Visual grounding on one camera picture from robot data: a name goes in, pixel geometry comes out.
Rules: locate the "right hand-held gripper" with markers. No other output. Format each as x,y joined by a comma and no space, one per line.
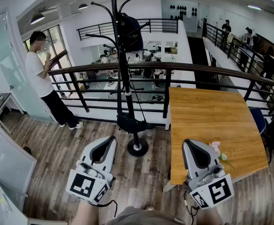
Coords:
218,191

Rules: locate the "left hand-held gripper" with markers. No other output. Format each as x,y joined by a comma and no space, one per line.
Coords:
85,187

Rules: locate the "black coat rack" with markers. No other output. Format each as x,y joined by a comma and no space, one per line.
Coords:
128,102

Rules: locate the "person's left forearm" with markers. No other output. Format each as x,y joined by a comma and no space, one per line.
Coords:
84,213

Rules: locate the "person's right forearm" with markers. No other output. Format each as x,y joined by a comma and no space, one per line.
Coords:
209,217

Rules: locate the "pink and white flowers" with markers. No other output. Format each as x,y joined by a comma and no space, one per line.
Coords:
216,146

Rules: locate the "wooden table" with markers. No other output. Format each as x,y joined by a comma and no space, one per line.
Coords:
209,116

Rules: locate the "blue chair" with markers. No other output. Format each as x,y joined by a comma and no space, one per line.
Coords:
257,119

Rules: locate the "person's shoe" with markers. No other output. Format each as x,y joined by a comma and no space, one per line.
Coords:
149,208

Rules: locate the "small black round object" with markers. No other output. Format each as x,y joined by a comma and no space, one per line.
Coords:
27,150

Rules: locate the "person's grey shirt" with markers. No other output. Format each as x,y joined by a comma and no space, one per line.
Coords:
146,218

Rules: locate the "wood-topped black metal railing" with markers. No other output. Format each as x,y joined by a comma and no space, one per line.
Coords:
197,67

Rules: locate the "frosted glass partition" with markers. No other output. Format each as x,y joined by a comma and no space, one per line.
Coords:
8,158

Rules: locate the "dark staircase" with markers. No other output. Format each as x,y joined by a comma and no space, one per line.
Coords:
200,62

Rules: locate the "small grey desk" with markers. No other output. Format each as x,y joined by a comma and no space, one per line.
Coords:
1,101

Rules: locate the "black metal walkway railing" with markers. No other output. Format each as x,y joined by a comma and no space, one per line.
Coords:
235,48

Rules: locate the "dark framed window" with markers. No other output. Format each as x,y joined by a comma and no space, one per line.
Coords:
57,41

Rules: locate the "dark navy bag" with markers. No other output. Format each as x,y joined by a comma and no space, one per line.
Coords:
132,34

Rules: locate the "black metal mezzanine railing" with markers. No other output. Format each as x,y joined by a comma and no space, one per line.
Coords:
99,28

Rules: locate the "frosted glass door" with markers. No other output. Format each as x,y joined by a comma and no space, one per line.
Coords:
10,55

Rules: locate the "black pendant lamp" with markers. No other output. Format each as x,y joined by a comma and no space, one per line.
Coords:
37,18
83,6

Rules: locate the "long ceiling strip light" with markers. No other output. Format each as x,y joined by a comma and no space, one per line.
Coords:
254,7

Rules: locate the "silver action camera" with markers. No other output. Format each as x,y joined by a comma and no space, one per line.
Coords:
90,170
211,174

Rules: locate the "group of black wall items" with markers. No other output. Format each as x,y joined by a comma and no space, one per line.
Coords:
182,9

